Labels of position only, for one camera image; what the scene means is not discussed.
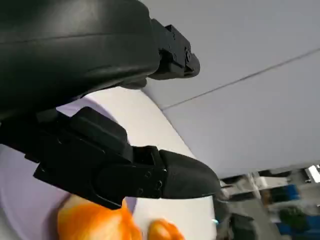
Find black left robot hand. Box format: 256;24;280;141
0;0;221;210

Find orange toy bread roll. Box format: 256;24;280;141
148;218;186;240
56;194;142;240

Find lilac plate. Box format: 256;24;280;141
0;96;139;240

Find grey partition panel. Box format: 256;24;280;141
162;48;320;180
139;0;320;111

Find white workshop desk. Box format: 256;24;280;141
219;164;320;192

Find dark grey workshop machine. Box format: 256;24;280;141
215;198;267;240

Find blue workshop bins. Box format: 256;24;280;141
271;184;305;202

